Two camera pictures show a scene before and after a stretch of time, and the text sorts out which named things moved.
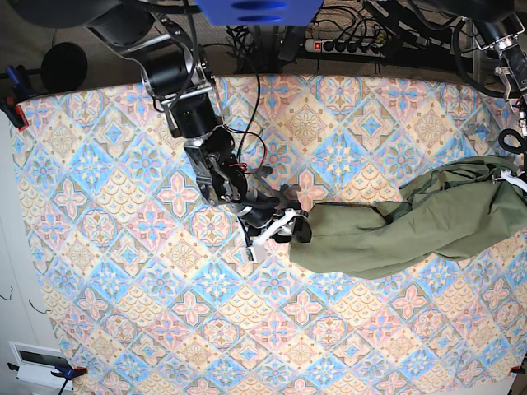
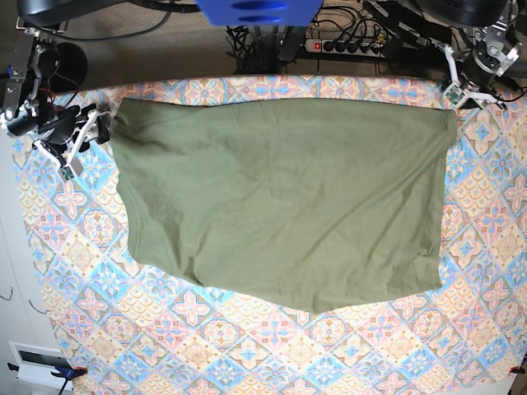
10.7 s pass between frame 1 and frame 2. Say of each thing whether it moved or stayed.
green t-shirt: moved
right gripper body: moved
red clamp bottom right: stayed
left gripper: moved
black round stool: stayed
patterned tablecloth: stayed
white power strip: stayed
